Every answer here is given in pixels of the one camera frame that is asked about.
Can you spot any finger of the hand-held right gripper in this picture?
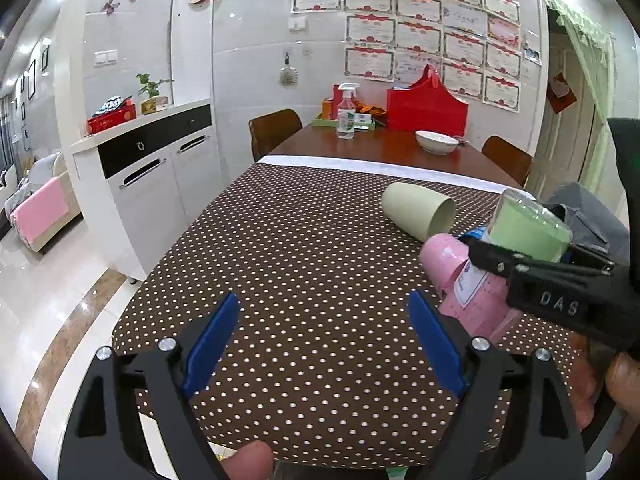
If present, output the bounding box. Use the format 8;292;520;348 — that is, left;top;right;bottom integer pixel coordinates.
562;242;617;275
466;237;532;277

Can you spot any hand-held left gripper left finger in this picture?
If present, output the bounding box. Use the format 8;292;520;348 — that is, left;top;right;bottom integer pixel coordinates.
57;292;241;480

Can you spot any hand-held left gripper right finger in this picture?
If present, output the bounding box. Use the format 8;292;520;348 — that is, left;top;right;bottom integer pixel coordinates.
405;289;588;480

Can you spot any clear cup with green liner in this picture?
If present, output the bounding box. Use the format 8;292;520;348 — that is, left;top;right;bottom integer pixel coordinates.
487;187;574;263

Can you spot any pink cup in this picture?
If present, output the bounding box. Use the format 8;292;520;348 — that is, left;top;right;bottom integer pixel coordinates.
419;233;523;343

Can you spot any pale green cup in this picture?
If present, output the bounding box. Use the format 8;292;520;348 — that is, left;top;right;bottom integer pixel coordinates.
381;182;457;242

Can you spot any person's right hand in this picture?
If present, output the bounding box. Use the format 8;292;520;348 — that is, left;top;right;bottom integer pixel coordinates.
570;332;640;456

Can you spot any person's left hand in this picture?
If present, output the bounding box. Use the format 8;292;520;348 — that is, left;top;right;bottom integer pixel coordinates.
220;440;275;480

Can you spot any grey cloth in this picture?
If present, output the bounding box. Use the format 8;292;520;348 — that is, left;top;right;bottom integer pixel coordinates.
542;182;631;263

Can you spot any brown wooden chair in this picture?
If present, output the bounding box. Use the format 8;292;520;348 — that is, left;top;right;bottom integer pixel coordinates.
481;135;533;187
248;108;304;162

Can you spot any white door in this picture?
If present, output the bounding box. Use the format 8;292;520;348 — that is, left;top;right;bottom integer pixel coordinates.
527;7;603;201

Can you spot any brown polka dot tablecloth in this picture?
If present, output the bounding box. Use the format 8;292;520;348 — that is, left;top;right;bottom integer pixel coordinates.
111;155;591;468

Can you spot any white bowl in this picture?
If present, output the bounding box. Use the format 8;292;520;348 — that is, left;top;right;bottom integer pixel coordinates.
415;130;460;155

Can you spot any white sideboard cabinet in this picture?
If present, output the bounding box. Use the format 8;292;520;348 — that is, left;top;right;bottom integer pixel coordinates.
70;98;226;286

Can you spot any red gift bag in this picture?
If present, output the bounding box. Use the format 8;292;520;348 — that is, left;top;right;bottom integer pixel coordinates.
386;65;469;137

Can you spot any red door decoration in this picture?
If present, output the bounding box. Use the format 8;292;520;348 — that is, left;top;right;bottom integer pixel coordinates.
546;73;578;114

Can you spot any wooden dining table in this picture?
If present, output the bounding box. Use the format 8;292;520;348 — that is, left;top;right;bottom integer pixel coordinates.
267;122;523;191

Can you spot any clear spray bottle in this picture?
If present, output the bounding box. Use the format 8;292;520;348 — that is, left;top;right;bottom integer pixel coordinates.
336;83;362;140

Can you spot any green tray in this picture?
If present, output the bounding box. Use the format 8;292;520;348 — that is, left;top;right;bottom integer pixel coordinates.
312;111;376;132

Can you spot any pink blanket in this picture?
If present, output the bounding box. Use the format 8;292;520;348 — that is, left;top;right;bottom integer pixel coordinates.
10;177;69;246

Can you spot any green lace curtain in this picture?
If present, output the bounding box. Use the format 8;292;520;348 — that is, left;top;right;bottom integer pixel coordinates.
542;0;616;126

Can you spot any beige sofa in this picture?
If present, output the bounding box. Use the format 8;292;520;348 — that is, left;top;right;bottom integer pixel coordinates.
2;152;83;253

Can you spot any red tissue box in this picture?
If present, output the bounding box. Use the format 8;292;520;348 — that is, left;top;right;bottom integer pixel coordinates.
86;104;137;136

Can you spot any potted green plant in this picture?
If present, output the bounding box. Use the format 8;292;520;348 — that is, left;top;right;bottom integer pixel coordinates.
136;74;175;115

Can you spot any hanging white brush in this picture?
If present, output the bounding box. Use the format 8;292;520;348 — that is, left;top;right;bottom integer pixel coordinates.
279;52;299;87

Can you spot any wall of framed certificates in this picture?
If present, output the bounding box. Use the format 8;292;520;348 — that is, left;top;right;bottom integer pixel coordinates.
291;0;543;113

